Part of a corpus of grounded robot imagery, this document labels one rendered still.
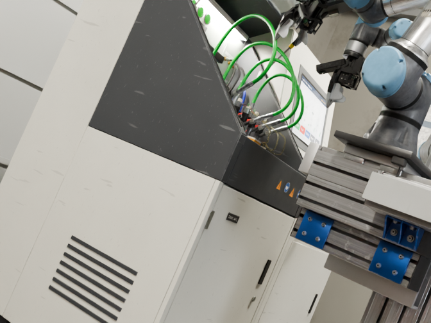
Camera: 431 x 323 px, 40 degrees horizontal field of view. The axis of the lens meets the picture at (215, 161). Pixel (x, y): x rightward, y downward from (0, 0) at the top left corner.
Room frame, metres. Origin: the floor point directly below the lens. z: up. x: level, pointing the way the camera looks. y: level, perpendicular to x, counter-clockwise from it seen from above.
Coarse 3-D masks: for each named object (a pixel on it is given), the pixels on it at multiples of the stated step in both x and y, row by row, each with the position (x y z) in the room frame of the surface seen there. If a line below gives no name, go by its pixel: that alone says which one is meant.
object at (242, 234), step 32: (224, 192) 1.83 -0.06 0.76; (224, 224) 1.90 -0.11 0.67; (256, 224) 2.09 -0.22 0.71; (288, 224) 2.33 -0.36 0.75; (192, 256) 1.81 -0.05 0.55; (224, 256) 1.98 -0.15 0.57; (256, 256) 2.19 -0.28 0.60; (192, 288) 1.88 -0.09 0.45; (224, 288) 2.07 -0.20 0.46; (256, 288) 2.29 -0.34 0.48; (192, 320) 1.96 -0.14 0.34; (224, 320) 2.16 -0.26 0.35
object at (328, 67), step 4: (336, 60) 2.15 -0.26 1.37; (340, 60) 2.14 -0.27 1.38; (344, 60) 2.14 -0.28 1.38; (320, 64) 2.18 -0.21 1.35; (324, 64) 2.17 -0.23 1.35; (328, 64) 2.16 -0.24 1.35; (332, 64) 2.16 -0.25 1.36; (336, 64) 2.15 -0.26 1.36; (340, 64) 2.14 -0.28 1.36; (316, 68) 2.19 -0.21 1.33; (320, 68) 2.18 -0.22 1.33; (324, 68) 2.17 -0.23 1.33; (328, 68) 2.16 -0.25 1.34; (332, 68) 2.16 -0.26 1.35; (320, 72) 2.20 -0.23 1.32; (324, 72) 2.19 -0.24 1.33; (328, 72) 2.20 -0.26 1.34
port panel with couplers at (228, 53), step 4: (228, 44) 2.52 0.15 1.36; (224, 48) 2.51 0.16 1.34; (228, 48) 2.53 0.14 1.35; (232, 48) 2.56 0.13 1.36; (224, 52) 2.52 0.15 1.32; (228, 52) 2.54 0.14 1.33; (232, 52) 2.57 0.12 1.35; (236, 52) 2.59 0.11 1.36; (224, 56) 2.52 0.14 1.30; (228, 56) 2.55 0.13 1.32; (232, 56) 2.58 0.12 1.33; (224, 60) 2.53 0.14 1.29; (228, 60) 2.52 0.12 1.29; (220, 64) 2.52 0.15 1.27; (224, 64) 2.55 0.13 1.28; (228, 64) 2.57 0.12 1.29; (220, 68) 2.53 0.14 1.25; (224, 68) 2.56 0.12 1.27; (232, 68) 2.61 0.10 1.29; (236, 68) 2.59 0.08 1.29; (228, 72) 2.60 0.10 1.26; (232, 72) 2.62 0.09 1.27; (228, 76) 2.61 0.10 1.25; (224, 80) 2.59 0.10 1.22; (228, 80) 2.62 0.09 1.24
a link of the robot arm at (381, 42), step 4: (380, 28) 2.11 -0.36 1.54; (380, 32) 2.11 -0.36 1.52; (384, 32) 2.08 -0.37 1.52; (376, 36) 2.11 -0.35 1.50; (380, 36) 2.10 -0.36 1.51; (376, 40) 2.11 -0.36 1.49; (380, 40) 2.11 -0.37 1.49; (384, 40) 2.07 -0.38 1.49; (372, 44) 2.13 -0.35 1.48; (376, 44) 2.12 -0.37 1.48; (380, 44) 2.12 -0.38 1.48; (384, 44) 2.09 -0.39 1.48; (376, 48) 2.15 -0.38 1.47
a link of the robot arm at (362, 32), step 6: (360, 24) 2.11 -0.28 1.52; (366, 24) 2.11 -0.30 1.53; (354, 30) 2.13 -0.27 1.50; (360, 30) 2.11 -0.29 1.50; (366, 30) 2.11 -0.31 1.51; (372, 30) 2.11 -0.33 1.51; (378, 30) 2.11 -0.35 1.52; (354, 36) 2.12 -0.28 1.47; (360, 36) 2.11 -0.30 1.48; (366, 36) 2.11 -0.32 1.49; (372, 36) 2.11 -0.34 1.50; (366, 42) 2.11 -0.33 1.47; (372, 42) 2.12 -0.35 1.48
